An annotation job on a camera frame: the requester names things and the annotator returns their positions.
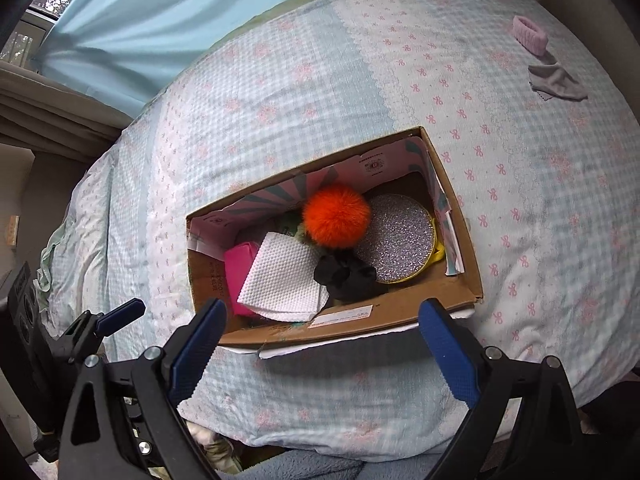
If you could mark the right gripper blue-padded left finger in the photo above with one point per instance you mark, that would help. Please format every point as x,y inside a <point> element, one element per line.
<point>122,419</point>

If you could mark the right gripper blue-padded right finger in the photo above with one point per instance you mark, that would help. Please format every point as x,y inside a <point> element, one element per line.
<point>545,438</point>

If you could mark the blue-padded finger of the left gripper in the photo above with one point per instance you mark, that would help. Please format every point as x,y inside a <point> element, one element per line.
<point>107,322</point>

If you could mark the magenta zip pouch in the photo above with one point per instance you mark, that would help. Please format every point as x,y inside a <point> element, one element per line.
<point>237,263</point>

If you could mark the white cloth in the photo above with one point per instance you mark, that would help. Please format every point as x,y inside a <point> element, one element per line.
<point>280,284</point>

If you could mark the round glitter yellow-edged pad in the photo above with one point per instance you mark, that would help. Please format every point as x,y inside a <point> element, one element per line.
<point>401,241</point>

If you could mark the black scrunchie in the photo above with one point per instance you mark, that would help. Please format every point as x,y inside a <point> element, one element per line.
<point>346,277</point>

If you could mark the cardboard box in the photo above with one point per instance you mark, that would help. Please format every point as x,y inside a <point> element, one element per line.
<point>404,163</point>

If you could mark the orange pom-pom plush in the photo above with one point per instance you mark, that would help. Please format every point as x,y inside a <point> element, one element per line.
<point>336,216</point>

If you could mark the grey small cloth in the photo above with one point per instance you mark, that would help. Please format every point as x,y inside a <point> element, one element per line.
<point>550,80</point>

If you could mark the green wet wipes packet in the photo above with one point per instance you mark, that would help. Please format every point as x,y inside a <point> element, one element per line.
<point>291,223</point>

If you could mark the brown left curtain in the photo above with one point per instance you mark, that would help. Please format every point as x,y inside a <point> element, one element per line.
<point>41,115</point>

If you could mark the light blue hanging cloth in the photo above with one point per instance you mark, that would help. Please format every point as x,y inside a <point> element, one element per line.
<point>123,52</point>

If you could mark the window with white frame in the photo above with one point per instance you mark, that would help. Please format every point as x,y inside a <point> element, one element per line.
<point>31,29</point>

